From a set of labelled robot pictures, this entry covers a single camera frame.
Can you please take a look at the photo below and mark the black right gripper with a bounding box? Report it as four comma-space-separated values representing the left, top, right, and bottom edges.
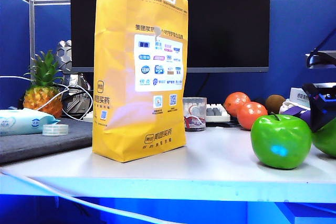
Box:
301, 82, 336, 134

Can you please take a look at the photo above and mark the green apple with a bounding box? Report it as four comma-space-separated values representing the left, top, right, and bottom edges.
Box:
250, 112, 313, 170
311, 118, 336, 158

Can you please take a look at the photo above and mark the yellow printed paper bag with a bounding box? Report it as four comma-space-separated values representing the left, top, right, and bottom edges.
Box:
91, 0, 189, 163

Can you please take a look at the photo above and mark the teal white medicine box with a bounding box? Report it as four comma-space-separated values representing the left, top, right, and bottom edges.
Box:
289, 87, 316, 109

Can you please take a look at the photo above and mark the brown kiwi fruit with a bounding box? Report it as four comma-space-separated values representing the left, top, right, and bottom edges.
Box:
265, 94, 287, 116

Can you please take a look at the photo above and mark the orange fruit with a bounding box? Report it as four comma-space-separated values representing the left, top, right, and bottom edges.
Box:
223, 91, 251, 119
236, 101, 269, 131

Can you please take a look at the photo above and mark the clear plastic box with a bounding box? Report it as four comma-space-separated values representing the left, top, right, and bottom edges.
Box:
182, 97, 207, 132

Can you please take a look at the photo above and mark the black computer monitor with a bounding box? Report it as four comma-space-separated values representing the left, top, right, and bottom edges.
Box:
70, 0, 271, 73

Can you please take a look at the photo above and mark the clear tape roll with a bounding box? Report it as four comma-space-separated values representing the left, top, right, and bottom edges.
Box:
41, 123, 69, 137

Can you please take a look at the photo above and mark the artificial pineapple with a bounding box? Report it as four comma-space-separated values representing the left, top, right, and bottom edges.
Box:
23, 50, 64, 119

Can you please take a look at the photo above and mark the grey felt desk mat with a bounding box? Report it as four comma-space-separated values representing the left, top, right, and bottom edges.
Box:
0, 117, 94, 166

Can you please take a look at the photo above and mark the blue white wet wipes pack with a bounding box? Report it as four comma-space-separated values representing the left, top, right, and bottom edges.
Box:
0, 108, 61, 137

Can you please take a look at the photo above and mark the purple strap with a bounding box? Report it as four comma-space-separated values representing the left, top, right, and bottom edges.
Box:
281, 106, 313, 126

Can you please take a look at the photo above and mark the thin white cable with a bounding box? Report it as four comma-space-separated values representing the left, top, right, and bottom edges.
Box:
0, 75, 94, 121

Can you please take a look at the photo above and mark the thick white cable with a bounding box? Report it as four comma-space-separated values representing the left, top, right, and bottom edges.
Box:
0, 169, 186, 224

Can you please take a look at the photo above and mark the grey partition post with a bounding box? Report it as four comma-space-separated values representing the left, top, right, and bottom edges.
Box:
28, 0, 36, 80

